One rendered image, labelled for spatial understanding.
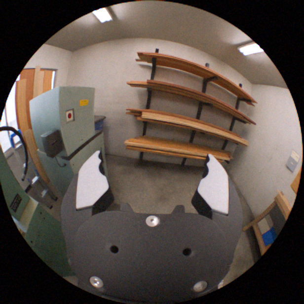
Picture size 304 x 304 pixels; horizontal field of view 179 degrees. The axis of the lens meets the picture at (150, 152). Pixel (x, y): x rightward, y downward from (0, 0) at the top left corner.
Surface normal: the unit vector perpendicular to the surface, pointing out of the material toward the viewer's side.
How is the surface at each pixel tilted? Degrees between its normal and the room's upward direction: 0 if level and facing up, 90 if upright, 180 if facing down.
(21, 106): 87
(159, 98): 90
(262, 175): 90
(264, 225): 90
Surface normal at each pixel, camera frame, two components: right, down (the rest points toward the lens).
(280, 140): -0.99, -0.14
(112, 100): -0.04, 0.50
